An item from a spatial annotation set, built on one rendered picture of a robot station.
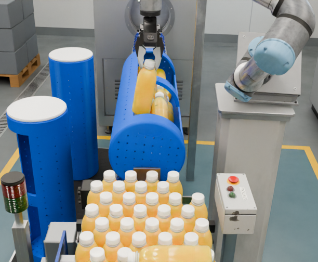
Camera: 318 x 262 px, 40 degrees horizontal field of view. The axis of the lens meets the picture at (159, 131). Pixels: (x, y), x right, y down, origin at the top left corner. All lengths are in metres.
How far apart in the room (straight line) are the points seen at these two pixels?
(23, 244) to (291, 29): 0.99
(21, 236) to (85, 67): 1.68
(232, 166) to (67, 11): 5.31
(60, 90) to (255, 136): 1.41
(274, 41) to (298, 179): 2.42
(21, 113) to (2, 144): 1.97
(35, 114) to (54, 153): 0.20
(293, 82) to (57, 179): 1.19
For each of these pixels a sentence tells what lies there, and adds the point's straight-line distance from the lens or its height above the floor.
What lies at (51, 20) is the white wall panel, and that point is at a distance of 7.10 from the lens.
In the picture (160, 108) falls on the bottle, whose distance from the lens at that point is 1.84.
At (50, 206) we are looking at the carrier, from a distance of 2.31.
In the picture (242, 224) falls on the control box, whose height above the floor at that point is 1.04.
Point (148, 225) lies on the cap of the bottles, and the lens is 1.29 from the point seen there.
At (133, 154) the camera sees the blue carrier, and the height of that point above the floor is 1.10.
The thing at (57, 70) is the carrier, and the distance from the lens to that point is 2.86.
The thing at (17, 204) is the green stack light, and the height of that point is 1.19.
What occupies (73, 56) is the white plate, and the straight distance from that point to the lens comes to 2.87.
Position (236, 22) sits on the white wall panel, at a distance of 6.84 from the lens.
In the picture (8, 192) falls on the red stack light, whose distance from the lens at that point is 1.25.
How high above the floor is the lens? 1.93
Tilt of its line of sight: 28 degrees down
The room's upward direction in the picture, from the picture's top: 2 degrees clockwise
